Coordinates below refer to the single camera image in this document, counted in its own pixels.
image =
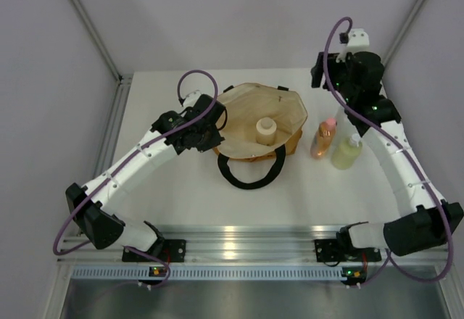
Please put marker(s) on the cream cylindrical bottle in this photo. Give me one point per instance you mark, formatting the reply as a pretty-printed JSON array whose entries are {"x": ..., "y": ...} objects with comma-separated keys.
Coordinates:
[{"x": 266, "y": 129}]

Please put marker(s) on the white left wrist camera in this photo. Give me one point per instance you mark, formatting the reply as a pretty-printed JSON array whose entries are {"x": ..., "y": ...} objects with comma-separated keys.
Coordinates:
[{"x": 191, "y": 98}]

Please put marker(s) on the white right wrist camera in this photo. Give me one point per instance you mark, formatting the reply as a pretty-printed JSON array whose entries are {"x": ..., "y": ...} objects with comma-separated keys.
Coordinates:
[{"x": 354, "y": 41}]

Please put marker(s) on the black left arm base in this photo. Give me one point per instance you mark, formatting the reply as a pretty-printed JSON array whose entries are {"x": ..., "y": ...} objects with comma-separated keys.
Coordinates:
[{"x": 170, "y": 250}]

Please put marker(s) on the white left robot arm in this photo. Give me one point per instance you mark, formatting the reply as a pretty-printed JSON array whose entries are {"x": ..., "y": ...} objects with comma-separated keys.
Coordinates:
[{"x": 100, "y": 207}]

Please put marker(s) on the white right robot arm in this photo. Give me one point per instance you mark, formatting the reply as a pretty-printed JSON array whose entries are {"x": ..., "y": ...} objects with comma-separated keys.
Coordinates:
[{"x": 426, "y": 219}]

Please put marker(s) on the green pump bottle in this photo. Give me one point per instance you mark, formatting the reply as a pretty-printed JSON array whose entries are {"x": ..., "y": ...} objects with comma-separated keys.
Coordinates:
[{"x": 347, "y": 152}]

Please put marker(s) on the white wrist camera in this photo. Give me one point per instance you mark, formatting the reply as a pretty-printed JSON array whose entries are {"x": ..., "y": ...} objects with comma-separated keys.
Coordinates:
[
  {"x": 354, "y": 41},
  {"x": 191, "y": 98}
]

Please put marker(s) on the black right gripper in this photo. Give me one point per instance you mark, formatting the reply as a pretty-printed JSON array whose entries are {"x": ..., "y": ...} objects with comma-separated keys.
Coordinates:
[{"x": 333, "y": 64}]

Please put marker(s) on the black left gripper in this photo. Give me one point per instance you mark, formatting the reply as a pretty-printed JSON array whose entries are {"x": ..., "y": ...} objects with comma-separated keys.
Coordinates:
[{"x": 216, "y": 139}]

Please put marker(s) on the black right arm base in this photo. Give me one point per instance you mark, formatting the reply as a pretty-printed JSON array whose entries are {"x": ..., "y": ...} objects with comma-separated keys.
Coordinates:
[{"x": 330, "y": 252}]

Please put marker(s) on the orange bottle pink cap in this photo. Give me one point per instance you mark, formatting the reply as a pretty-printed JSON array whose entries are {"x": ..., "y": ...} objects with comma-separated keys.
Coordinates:
[{"x": 323, "y": 138}]

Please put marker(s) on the aluminium frame rail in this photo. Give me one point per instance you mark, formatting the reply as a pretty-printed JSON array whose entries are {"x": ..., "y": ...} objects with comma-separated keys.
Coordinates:
[{"x": 271, "y": 244}]

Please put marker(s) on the perforated cable duct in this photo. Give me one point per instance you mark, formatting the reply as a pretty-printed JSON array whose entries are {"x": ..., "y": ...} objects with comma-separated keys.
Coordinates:
[{"x": 217, "y": 273}]

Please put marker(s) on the tan canvas tote bag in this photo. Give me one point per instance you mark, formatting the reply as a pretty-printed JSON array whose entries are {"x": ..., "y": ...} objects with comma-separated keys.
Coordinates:
[{"x": 245, "y": 105}]

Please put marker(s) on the white bottle black cap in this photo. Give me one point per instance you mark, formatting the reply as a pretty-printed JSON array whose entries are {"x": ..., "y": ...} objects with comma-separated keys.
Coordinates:
[{"x": 342, "y": 125}]

